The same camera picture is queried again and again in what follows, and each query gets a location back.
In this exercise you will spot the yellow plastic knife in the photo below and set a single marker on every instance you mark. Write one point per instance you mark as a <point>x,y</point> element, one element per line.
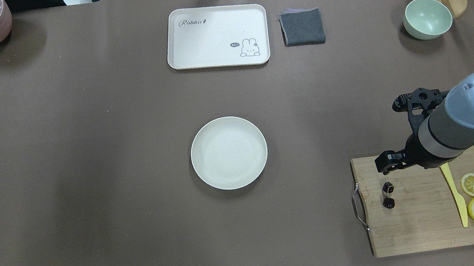
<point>457,197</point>

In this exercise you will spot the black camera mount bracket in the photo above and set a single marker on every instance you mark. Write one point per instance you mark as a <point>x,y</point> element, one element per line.
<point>419,105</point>

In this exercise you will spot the beige round plate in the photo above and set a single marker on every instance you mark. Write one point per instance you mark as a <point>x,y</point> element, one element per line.
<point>229,153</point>

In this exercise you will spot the grey folded cloth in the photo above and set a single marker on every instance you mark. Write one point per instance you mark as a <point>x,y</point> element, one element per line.
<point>302,26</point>

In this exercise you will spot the bamboo cutting board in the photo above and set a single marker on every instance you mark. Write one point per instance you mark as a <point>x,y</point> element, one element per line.
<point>425,216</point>

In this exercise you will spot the mint green bowl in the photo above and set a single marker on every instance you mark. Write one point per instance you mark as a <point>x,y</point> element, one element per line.
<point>427,19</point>

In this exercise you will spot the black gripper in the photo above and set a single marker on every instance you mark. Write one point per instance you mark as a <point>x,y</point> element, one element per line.
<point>413,154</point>

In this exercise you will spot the cream rabbit tray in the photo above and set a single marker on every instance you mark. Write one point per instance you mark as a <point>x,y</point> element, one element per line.
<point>218,36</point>

